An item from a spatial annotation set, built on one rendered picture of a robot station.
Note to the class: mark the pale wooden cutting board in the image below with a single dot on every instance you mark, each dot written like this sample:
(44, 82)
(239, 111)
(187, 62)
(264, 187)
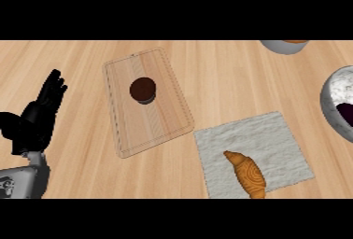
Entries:
(150, 102)

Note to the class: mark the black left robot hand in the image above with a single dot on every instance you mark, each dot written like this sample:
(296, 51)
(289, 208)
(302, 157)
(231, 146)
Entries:
(38, 115)

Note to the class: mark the grey speckled bowl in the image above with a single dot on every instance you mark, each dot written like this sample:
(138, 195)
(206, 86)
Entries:
(333, 102)

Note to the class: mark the dark brown cupcake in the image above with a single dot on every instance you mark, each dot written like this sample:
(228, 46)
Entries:
(143, 90)

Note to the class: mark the white cloth placemat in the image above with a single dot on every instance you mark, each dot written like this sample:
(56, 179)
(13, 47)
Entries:
(255, 152)

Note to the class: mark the small grey bowl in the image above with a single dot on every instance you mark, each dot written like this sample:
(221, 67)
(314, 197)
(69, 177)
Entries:
(286, 46)

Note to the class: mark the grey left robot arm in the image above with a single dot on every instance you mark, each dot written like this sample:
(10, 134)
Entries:
(23, 180)

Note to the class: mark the dark purple eggplant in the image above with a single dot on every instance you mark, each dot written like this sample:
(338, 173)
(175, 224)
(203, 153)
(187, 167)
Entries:
(347, 112)

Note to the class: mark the brown croissant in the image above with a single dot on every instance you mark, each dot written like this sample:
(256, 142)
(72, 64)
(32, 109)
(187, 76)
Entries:
(251, 177)

